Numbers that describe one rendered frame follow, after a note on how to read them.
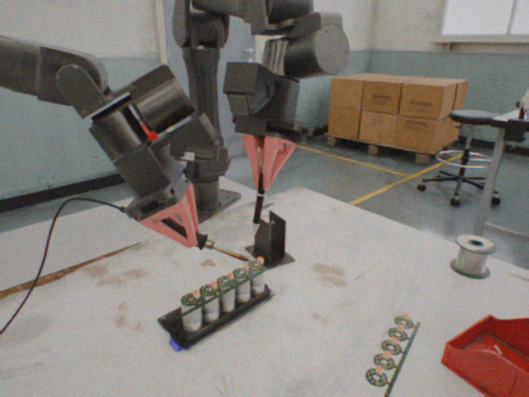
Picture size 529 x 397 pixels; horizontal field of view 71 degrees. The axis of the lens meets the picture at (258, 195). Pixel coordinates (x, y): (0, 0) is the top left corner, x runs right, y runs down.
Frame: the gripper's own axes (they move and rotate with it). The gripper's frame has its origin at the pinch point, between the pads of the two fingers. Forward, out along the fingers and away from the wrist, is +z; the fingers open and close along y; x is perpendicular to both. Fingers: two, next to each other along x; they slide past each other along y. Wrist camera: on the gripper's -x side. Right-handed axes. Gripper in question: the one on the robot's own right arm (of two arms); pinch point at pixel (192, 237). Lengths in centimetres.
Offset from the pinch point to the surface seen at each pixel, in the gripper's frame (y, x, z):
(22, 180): 197, 175, -19
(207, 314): -7.8, 0.6, 7.5
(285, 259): 10.0, -7.7, 15.3
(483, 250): 5.8, -37.5, 26.2
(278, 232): 12.3, -8.5, 11.0
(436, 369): -13.2, -22.5, 23.6
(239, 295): -3.9, -2.8, 9.3
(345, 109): 358, -62, 84
